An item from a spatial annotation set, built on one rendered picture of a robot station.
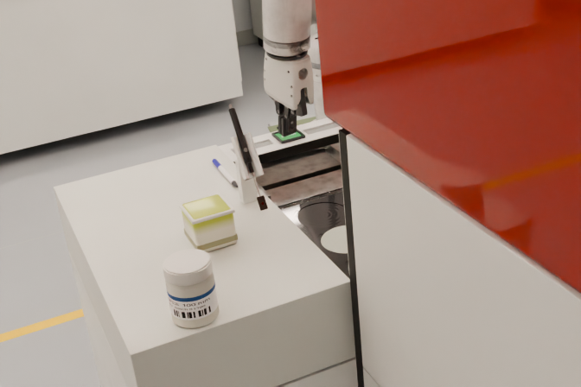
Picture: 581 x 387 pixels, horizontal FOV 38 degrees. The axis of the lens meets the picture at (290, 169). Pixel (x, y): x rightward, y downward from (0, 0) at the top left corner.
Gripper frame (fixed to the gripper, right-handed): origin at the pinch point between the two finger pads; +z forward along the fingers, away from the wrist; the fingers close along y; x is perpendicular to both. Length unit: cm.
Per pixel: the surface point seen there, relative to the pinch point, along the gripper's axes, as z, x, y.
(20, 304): 130, 22, 135
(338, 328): 12.7, 18.9, -38.2
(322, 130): 14.0, -19.1, 12.6
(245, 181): 5.8, 12.8, -4.1
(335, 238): 14.6, 3.0, -18.5
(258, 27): 144, -211, 313
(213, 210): 1.9, 24.9, -12.8
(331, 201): 16.5, -5.5, -6.9
